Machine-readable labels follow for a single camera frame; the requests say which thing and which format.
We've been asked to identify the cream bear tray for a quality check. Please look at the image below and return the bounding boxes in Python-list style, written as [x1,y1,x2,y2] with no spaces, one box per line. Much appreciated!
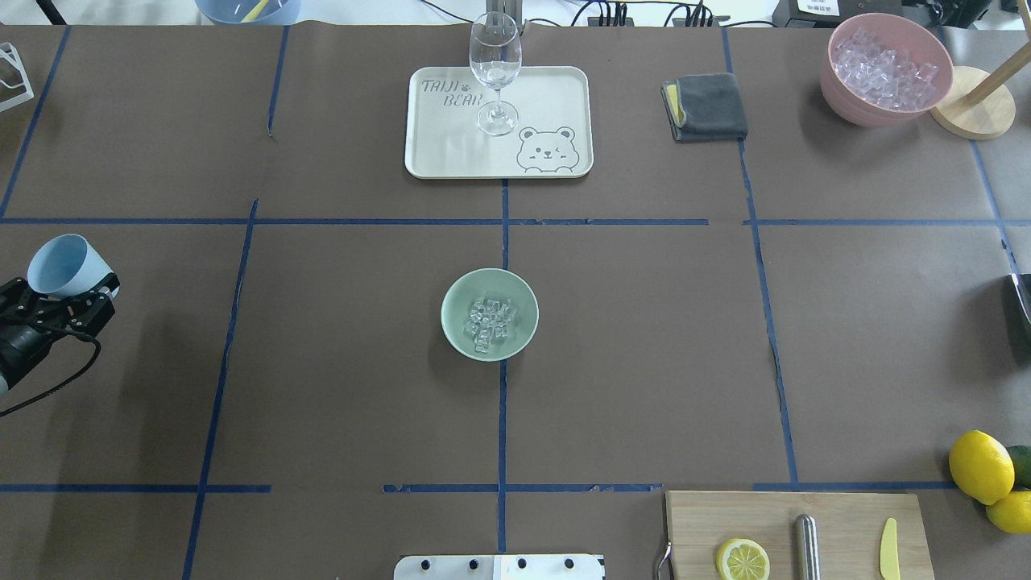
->
[404,66,594,180]

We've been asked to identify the white wire dish rack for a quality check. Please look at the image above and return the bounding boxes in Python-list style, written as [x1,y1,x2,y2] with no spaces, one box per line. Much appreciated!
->
[1,43,35,111]

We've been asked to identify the yellow lemon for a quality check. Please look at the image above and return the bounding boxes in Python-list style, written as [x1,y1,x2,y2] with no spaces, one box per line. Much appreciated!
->
[949,430,1015,506]
[986,491,1031,535]

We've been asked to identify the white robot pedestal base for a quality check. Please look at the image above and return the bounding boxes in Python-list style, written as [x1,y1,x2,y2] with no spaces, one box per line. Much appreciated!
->
[393,553,607,579]

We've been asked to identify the yellow plastic knife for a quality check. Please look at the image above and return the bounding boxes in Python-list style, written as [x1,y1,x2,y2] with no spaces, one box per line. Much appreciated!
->
[879,517,901,580]

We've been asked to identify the clear wine glass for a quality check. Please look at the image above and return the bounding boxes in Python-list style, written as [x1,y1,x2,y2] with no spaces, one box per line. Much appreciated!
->
[468,10,523,137]

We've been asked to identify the green lime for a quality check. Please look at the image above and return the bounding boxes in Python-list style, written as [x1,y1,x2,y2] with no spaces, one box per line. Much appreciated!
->
[1006,445,1031,490]

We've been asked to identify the green ceramic bowl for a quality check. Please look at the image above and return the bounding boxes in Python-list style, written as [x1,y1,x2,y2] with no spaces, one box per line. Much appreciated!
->
[441,268,539,361]

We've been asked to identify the grey folded cloth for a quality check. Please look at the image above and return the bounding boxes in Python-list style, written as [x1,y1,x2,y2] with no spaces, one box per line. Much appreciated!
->
[660,72,749,143]

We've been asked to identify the wooden cup stand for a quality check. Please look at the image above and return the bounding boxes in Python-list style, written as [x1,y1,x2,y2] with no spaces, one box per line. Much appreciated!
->
[930,43,1030,140]

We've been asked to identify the large blue bowl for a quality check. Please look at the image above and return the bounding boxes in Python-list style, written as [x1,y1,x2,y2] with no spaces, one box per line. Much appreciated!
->
[195,1,304,26]

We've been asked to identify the light blue cup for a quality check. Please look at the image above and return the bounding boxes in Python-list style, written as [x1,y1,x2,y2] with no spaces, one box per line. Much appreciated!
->
[27,234,114,300]

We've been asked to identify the lemon half slice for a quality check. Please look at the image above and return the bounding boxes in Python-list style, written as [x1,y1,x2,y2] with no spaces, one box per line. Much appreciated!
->
[714,537,771,580]

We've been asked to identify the wooden cutting board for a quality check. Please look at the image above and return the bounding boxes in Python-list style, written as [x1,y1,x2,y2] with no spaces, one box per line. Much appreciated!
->
[665,491,935,579]

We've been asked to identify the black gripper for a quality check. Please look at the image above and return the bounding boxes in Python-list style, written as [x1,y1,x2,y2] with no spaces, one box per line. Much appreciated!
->
[1,274,119,387]

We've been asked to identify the steel ice scoop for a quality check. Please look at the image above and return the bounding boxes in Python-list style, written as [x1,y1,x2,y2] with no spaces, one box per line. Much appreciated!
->
[1008,274,1030,333]

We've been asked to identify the yellow lemon front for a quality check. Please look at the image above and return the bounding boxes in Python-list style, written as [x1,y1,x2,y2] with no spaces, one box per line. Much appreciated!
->
[949,430,1015,506]

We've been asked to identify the pink bowl of ice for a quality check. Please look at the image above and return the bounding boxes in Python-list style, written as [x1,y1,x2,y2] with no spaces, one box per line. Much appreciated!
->
[820,12,954,127]

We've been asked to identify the yellow lemon rear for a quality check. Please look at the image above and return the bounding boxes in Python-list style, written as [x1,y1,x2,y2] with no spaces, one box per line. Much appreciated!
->
[986,491,1031,535]

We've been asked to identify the steel muddler stick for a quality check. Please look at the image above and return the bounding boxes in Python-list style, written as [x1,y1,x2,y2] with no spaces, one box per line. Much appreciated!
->
[794,513,822,580]

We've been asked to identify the ice cubes in bowl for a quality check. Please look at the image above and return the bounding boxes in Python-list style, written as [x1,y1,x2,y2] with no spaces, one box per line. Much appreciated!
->
[463,295,518,355]

